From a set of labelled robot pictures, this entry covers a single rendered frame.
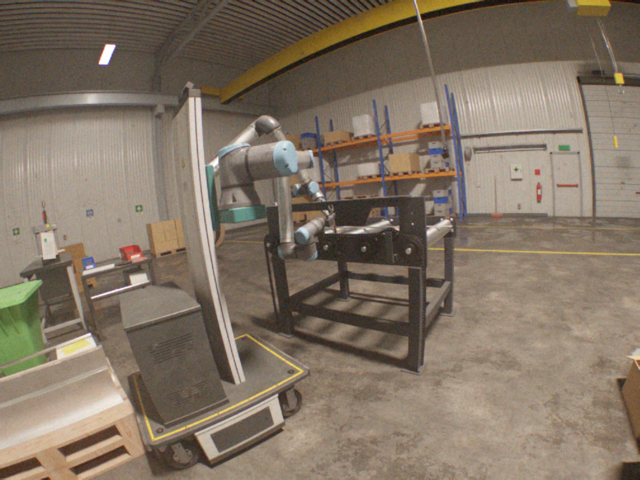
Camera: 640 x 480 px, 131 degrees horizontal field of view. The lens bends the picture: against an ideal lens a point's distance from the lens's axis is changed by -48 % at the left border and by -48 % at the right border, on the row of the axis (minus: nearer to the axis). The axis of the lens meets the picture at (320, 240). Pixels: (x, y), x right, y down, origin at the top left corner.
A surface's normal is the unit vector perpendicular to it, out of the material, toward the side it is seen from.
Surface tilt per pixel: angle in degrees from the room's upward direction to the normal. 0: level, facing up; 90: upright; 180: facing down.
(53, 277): 90
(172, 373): 90
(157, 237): 90
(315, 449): 0
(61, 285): 90
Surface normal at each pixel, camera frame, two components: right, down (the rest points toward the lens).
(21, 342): 0.69, 0.31
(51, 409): 0.79, 0.01
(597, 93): -0.62, 0.19
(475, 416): -0.11, -0.98
